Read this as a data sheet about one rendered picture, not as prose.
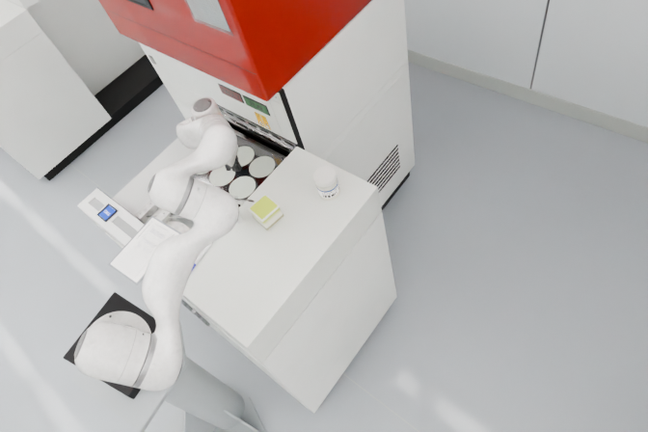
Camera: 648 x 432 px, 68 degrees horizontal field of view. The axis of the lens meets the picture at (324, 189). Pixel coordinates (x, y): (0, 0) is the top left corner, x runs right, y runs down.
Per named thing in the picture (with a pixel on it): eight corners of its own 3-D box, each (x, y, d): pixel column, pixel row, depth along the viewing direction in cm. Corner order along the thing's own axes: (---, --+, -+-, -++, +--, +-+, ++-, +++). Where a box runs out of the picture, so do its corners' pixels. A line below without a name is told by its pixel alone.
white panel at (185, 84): (177, 96, 222) (133, 23, 190) (310, 166, 183) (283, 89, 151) (173, 101, 221) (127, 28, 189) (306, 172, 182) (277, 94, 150)
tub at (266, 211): (271, 204, 158) (265, 193, 152) (285, 217, 154) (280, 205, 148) (254, 219, 155) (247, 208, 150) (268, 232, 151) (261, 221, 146)
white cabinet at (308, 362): (257, 214, 277) (202, 116, 212) (398, 303, 230) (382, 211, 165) (177, 302, 254) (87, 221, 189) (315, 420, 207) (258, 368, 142)
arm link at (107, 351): (139, 379, 126) (153, 395, 106) (65, 362, 119) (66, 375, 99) (155, 333, 130) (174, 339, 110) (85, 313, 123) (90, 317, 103)
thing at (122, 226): (117, 207, 190) (96, 187, 178) (207, 279, 163) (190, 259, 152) (97, 225, 186) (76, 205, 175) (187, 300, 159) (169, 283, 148)
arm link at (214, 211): (100, 372, 113) (167, 388, 119) (101, 387, 102) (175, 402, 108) (180, 176, 125) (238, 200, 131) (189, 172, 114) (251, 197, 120)
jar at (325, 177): (328, 179, 159) (322, 162, 151) (344, 188, 155) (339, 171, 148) (314, 195, 156) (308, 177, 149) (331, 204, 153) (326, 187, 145)
